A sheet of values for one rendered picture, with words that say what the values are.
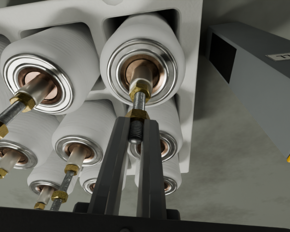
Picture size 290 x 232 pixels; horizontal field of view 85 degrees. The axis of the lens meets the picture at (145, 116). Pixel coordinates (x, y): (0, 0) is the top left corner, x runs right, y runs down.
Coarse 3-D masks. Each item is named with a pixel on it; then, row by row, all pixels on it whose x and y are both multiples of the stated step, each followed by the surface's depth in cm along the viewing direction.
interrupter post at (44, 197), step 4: (44, 188) 33; (48, 188) 33; (52, 188) 34; (44, 192) 32; (48, 192) 33; (52, 192) 34; (40, 196) 32; (44, 196) 32; (48, 196) 32; (36, 200) 32; (40, 200) 31; (44, 200) 31; (48, 200) 32
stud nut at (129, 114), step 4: (128, 112) 11; (132, 112) 10; (136, 112) 11; (140, 112) 11; (144, 112) 11; (124, 116) 11; (128, 116) 10; (132, 116) 10; (136, 116) 10; (140, 116) 10; (144, 116) 10; (148, 116) 11; (132, 120) 10; (136, 120) 10; (140, 120) 10; (144, 120) 10
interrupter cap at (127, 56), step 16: (128, 48) 15; (144, 48) 15; (160, 48) 15; (112, 64) 16; (128, 64) 16; (144, 64) 16; (160, 64) 16; (176, 64) 16; (112, 80) 17; (128, 80) 17; (160, 80) 17; (176, 80) 17; (128, 96) 18; (160, 96) 18
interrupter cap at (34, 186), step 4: (36, 180) 32; (40, 180) 32; (44, 180) 32; (32, 184) 32; (36, 184) 32; (40, 184) 32; (44, 184) 32; (48, 184) 32; (52, 184) 32; (56, 184) 32; (32, 188) 34; (36, 188) 34; (40, 188) 34; (56, 188) 33; (36, 192) 35; (40, 192) 35
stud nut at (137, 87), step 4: (136, 84) 14; (140, 84) 14; (144, 84) 14; (132, 88) 14; (136, 88) 13; (140, 88) 13; (144, 88) 13; (148, 88) 14; (132, 92) 14; (136, 92) 14; (144, 92) 13; (148, 92) 13; (132, 96) 14; (148, 96) 14; (132, 100) 14; (148, 100) 14
